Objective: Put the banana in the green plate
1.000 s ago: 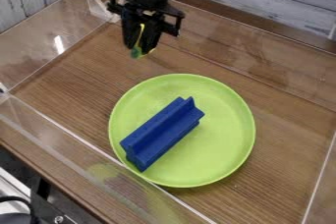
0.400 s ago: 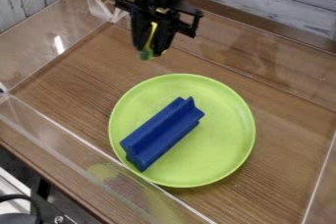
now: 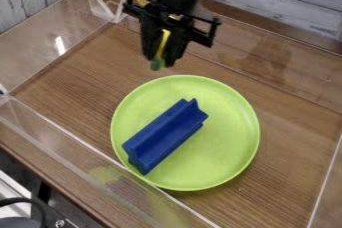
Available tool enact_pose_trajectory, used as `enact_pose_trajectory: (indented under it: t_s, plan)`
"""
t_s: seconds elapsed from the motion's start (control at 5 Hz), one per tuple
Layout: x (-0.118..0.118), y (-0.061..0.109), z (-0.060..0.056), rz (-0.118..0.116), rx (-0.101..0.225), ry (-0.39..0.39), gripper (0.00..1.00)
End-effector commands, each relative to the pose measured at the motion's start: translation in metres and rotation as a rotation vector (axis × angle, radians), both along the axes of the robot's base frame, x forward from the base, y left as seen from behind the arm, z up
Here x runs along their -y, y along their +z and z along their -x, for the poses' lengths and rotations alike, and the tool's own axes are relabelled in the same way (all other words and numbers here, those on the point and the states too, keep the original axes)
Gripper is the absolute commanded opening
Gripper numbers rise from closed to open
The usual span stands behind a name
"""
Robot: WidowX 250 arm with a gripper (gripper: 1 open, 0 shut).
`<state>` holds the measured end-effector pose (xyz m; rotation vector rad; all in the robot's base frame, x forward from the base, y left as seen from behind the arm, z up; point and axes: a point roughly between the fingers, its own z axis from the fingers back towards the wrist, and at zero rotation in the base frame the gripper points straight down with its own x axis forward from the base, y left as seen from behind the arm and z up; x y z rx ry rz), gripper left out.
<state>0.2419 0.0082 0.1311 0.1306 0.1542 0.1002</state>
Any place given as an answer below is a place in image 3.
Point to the clear acrylic tray wall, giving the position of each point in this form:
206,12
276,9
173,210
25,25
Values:
71,61

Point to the yellow toy banana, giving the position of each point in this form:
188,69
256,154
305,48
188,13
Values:
158,62

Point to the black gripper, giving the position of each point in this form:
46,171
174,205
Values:
189,22

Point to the blue plastic block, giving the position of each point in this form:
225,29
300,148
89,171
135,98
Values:
152,145

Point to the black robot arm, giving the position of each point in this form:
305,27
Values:
172,23

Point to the green round plate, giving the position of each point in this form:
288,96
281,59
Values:
218,152

